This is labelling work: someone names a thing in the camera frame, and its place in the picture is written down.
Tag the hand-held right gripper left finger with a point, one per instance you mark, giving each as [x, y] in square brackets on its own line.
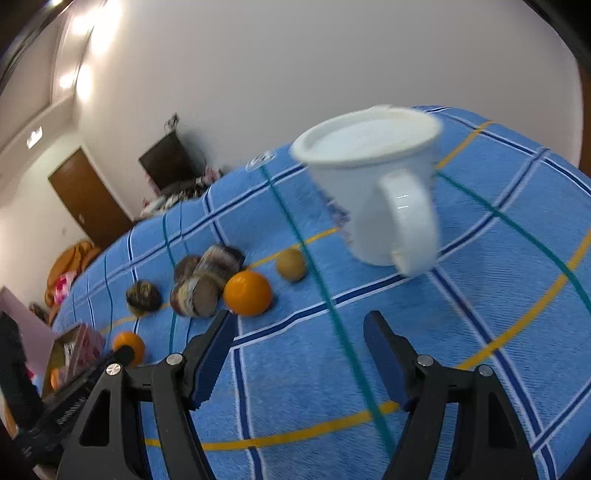
[210, 369]

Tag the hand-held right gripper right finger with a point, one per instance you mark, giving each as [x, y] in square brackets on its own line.
[388, 364]

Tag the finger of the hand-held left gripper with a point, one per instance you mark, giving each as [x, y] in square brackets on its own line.
[92, 371]

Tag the pink-rimmed box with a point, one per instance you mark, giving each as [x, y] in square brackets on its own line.
[78, 344]

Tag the small orange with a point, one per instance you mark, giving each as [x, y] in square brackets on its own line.
[54, 378]
[131, 344]

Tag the brown mottled fruit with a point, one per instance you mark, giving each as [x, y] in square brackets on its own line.
[194, 297]

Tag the large orange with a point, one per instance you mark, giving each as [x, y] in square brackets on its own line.
[248, 293]

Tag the dark spotted fruit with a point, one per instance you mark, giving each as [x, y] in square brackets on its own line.
[144, 297]

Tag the blue plaid blanket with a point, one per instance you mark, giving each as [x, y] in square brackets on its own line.
[323, 369]

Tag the dark round fruit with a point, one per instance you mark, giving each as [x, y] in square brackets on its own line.
[184, 267]

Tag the orange-brown sofa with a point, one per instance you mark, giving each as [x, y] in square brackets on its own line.
[69, 265]

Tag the yellow-brown round fruit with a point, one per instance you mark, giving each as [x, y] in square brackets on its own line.
[292, 264]

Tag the brown wooden door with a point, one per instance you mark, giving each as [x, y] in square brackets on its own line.
[87, 203]

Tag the white mug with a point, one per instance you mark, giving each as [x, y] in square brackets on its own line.
[369, 194]

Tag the white television stand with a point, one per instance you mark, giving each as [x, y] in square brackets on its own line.
[178, 194]

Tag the black television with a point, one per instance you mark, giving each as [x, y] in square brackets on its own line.
[168, 161]

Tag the recessed ceiling light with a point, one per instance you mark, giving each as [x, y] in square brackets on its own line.
[67, 81]

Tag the wall socket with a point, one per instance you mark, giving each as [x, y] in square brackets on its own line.
[173, 121]

